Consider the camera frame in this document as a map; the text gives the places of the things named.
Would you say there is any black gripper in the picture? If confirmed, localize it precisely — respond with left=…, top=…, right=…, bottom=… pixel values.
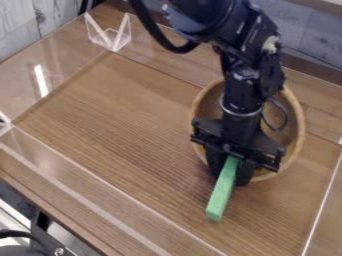
left=192, top=104, right=286, bottom=186

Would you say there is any green rectangular stick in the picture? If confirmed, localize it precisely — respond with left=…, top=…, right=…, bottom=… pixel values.
left=206, top=157, right=240, bottom=222

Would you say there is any wooden bowl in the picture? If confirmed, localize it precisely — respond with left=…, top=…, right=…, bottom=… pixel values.
left=190, top=80, right=306, bottom=182

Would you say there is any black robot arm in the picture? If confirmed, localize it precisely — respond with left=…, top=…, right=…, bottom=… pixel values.
left=129, top=0, right=286, bottom=186

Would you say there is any clear acrylic corner bracket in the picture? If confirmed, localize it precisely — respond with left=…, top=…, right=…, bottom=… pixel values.
left=85, top=13, right=133, bottom=52

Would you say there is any clear acrylic tray wall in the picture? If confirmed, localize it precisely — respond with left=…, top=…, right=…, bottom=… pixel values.
left=0, top=111, right=342, bottom=256

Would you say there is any black table leg bracket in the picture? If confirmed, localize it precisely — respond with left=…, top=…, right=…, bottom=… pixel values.
left=31, top=211, right=79, bottom=256

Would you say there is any black cable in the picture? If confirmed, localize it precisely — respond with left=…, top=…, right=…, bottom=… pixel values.
left=0, top=230, right=35, bottom=256

